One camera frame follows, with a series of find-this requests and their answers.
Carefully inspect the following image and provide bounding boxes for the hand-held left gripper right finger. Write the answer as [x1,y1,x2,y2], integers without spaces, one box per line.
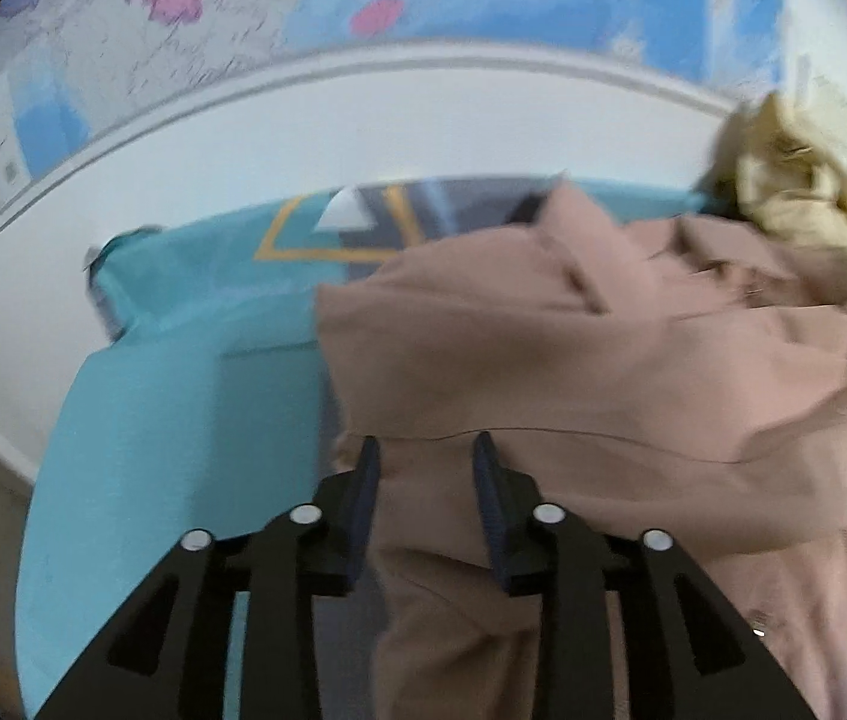
[470,431,809,720]

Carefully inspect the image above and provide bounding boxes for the cream yellow garment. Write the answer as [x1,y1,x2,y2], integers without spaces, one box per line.
[695,90,847,365]

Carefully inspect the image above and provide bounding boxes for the pink jacket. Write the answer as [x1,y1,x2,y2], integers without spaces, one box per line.
[314,181,847,720]

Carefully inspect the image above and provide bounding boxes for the teal and grey bed sheet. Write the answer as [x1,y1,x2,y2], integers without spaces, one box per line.
[14,174,720,720]

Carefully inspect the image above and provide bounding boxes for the colourful wall map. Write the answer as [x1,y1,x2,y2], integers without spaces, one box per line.
[0,0,795,245]

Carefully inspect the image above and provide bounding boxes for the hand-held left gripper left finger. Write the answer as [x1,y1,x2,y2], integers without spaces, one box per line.
[32,435,383,720]

